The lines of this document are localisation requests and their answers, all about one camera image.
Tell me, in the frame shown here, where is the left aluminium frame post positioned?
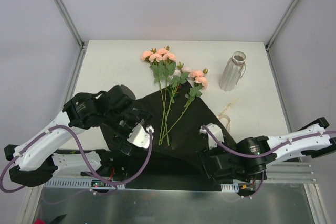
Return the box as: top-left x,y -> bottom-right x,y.
54,0 -> 85,49

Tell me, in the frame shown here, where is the black wrapping paper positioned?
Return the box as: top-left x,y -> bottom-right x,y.
101,82 -> 238,176

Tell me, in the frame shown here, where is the right white cable duct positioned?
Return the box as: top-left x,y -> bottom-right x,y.
220,183 -> 257,193

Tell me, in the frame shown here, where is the right aluminium frame post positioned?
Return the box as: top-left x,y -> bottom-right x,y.
265,0 -> 300,52

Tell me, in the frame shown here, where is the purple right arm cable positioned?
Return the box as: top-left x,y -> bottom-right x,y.
201,125 -> 336,159

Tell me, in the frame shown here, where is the cream printed ribbon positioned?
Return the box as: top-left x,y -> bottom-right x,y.
217,98 -> 239,132

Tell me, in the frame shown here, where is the white cable duct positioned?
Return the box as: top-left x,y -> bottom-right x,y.
220,183 -> 257,193
45,178 -> 114,190

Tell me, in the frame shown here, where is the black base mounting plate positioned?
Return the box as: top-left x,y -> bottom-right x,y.
49,149 -> 271,192

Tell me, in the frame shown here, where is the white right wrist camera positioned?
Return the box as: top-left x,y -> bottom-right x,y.
199,123 -> 224,150

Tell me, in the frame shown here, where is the pink rose stem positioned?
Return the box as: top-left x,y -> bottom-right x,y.
159,67 -> 208,146

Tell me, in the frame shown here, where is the left white cable duct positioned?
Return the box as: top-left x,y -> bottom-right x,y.
45,178 -> 114,190

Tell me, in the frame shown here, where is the aluminium rail right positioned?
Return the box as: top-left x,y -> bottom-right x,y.
266,162 -> 317,184

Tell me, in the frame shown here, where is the white ribbed ceramic vase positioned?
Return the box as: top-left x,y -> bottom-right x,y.
219,51 -> 247,92

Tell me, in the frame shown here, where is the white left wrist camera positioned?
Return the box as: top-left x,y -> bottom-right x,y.
127,124 -> 154,149

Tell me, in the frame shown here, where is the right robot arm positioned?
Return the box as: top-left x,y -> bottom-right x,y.
197,118 -> 335,184

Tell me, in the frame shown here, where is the aluminium frame post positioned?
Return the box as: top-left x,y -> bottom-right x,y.
265,0 -> 300,52
54,0 -> 85,49

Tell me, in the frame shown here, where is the pink rose bouquet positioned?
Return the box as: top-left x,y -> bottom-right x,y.
141,46 -> 188,145

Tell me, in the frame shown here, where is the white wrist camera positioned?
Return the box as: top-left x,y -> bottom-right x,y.
199,123 -> 224,150
127,124 -> 154,149

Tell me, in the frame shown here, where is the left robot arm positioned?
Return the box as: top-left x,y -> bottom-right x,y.
4,85 -> 154,187

